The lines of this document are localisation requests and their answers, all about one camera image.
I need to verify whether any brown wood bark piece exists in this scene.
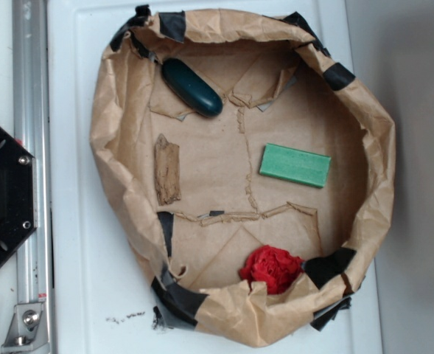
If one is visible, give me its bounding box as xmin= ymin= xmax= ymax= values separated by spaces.
xmin=155 ymin=133 xmax=181 ymax=206

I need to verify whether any dark green plastic pickle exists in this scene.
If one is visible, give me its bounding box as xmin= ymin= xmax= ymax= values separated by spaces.
xmin=161 ymin=58 xmax=223 ymax=117

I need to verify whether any red crumpled cloth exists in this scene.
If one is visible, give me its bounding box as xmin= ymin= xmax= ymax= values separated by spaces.
xmin=239 ymin=245 xmax=304 ymax=295

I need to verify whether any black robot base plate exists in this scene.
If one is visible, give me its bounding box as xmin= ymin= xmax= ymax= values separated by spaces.
xmin=0 ymin=126 xmax=36 ymax=268

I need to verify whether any green rectangular sponge block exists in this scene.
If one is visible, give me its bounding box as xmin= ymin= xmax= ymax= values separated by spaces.
xmin=259 ymin=143 xmax=332 ymax=188

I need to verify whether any metal corner bracket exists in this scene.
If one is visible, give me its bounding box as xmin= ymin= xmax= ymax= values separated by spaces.
xmin=1 ymin=302 xmax=49 ymax=353

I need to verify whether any brown paper bag bin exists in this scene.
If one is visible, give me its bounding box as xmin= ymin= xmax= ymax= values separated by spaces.
xmin=90 ymin=7 xmax=396 ymax=347

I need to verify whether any aluminium extrusion rail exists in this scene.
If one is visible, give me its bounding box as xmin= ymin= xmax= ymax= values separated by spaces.
xmin=12 ymin=1 xmax=57 ymax=353

